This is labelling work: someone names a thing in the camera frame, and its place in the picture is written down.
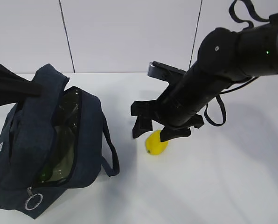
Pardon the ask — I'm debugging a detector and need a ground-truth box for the black cable loop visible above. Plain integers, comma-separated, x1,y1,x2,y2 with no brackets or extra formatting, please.
204,95,226,126

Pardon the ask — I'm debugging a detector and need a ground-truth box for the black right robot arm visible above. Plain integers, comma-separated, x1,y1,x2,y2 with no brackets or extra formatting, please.
131,13,278,142

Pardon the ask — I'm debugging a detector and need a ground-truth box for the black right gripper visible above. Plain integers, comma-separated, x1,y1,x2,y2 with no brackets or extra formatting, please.
131,100,204,142

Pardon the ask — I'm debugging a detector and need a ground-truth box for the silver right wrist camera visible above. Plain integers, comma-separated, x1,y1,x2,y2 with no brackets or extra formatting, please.
147,61,186,83

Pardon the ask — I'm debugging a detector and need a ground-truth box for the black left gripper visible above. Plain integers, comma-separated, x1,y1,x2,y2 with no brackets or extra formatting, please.
0,64,42,106

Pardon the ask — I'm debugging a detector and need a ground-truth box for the green cucumber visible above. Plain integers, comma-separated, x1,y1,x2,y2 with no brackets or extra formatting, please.
39,164,53,182

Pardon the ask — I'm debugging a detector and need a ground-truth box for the yellow lemon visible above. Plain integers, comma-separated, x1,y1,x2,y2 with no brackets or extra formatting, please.
145,130,168,155

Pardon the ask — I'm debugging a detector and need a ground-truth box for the dark blue fabric lunch bag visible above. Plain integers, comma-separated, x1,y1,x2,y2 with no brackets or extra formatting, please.
0,64,120,219

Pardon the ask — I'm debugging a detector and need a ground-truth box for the glass container with green lid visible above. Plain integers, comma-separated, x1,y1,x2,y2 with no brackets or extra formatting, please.
37,88,79,183

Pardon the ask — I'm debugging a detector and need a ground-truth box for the silver zipper pull ring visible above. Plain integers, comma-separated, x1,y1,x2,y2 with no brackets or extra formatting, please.
24,192,44,210

